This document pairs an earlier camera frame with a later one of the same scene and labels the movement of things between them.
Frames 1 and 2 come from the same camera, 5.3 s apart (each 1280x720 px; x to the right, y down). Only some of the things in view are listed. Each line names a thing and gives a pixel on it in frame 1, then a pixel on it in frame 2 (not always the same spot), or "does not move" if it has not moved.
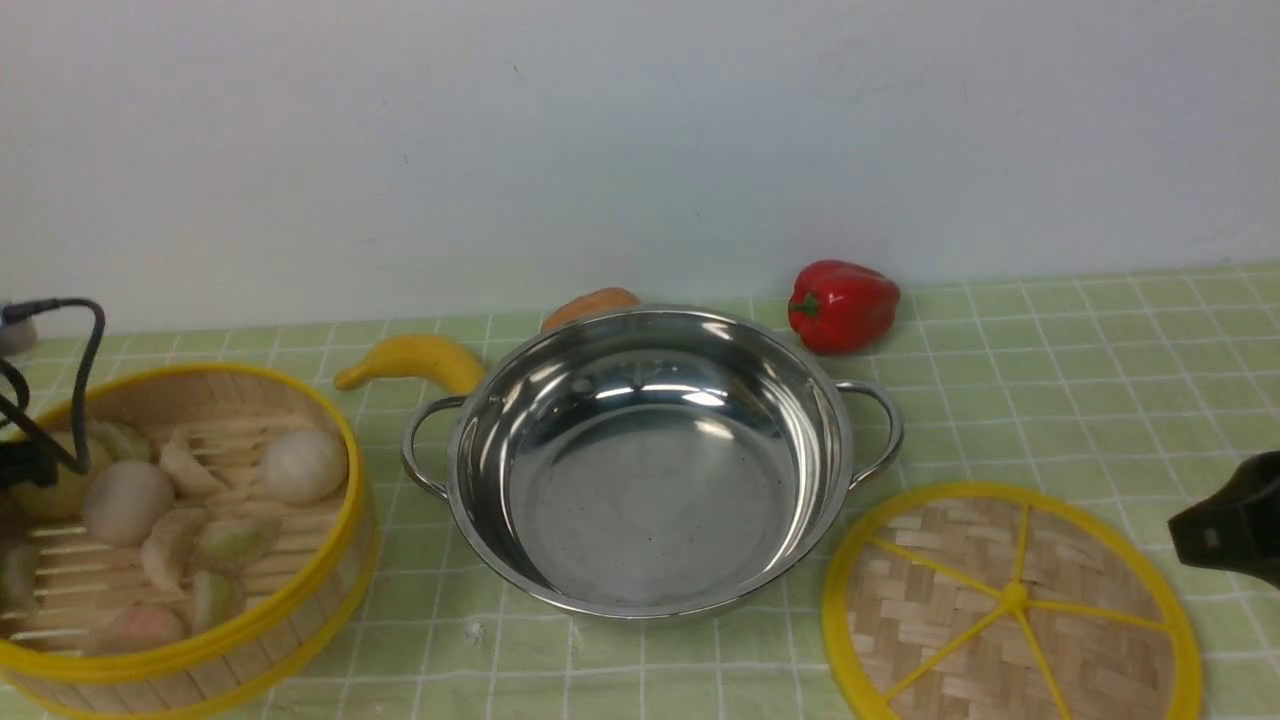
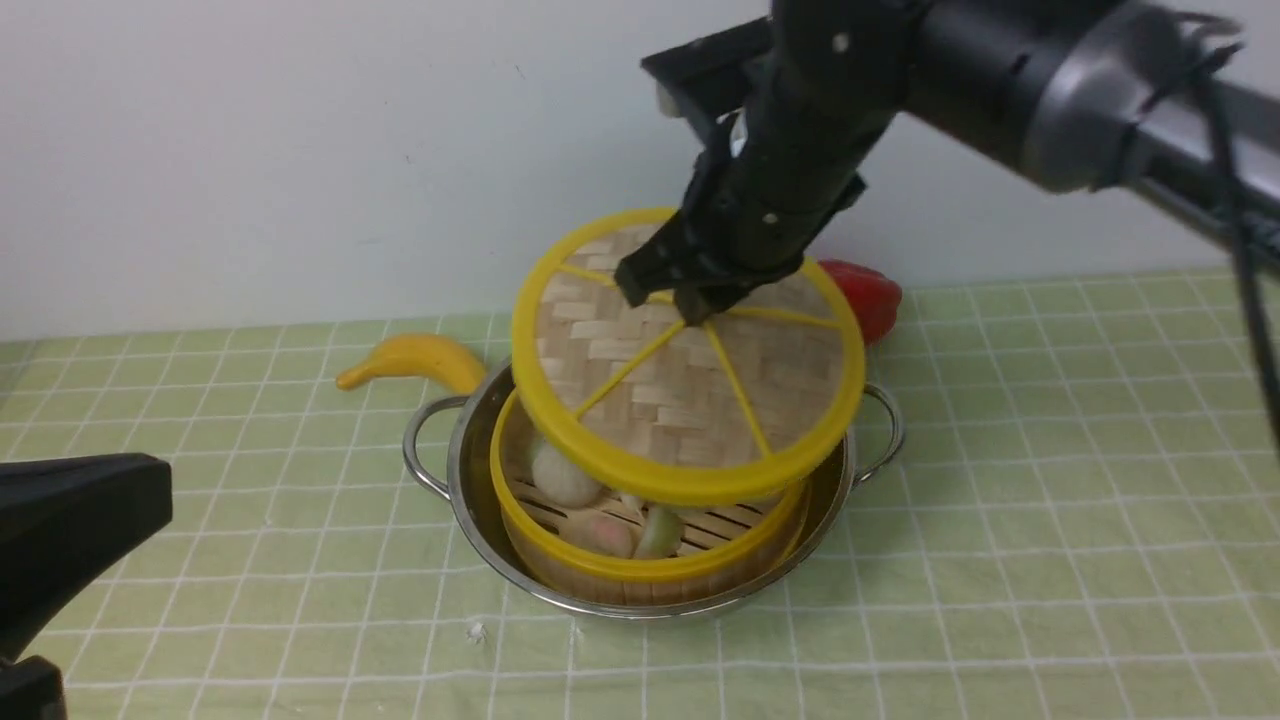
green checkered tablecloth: x=1128 y=393 does not move
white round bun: x=304 y=467 to x=563 y=480
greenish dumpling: x=235 y=545 to x=662 y=533
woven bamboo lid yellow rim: x=994 y=600 to x=639 y=401
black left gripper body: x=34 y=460 to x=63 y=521
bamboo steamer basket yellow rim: x=225 y=535 to x=724 y=543
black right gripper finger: x=1240 y=526 to x=667 y=259
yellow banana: x=416 y=355 does not move
